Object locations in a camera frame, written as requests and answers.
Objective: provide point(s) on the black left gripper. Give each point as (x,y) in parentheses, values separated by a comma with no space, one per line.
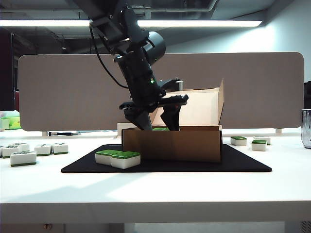
(141,82)

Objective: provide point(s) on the brown cardboard box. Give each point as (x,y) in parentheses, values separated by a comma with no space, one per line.
(175,145)

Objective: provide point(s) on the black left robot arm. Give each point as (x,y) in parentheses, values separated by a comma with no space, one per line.
(156,46)

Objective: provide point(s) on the white rectangular box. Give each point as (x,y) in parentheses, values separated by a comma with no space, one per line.
(120,126)

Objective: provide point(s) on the three bamboo mahjong tile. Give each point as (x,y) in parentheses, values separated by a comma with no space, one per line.
(60,148)

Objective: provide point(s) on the two bamboo mahjong tile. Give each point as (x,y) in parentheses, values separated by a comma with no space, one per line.
(43,150)

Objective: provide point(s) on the eight bamboo mahjong tile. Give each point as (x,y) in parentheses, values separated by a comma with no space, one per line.
(23,146)

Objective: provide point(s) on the bird print mahjong tile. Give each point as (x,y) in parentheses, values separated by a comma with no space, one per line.
(23,159)

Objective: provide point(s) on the six bamboo mahjong tile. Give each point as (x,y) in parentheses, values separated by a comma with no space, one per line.
(11,152)

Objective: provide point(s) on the black rectangular mat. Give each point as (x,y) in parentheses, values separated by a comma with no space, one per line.
(182,167)

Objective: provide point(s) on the black screwdriver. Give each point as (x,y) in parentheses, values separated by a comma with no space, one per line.
(60,133)

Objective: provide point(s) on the grey fabric desk partition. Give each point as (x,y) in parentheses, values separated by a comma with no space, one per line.
(60,97)

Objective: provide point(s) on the white partition foot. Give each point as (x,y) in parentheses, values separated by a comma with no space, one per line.
(44,133)
(278,131)

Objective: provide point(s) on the green white soft package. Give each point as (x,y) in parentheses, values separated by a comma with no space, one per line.
(13,123)

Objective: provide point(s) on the long ceiling light strip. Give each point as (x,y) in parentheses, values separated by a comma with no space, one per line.
(48,23)

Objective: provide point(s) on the clear grey glass cup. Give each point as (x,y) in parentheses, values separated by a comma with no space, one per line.
(306,131)

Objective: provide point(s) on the black object behind partition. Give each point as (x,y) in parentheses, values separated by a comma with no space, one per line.
(308,97)

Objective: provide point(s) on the round metal table lock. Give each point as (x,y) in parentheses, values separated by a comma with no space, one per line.
(47,226)

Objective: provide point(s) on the dark tall cabinet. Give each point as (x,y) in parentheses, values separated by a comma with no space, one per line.
(6,72)

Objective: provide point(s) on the perforated grey panel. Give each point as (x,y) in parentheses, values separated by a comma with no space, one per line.
(306,227)

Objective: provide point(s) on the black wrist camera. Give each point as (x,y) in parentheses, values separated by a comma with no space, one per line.
(173,83)

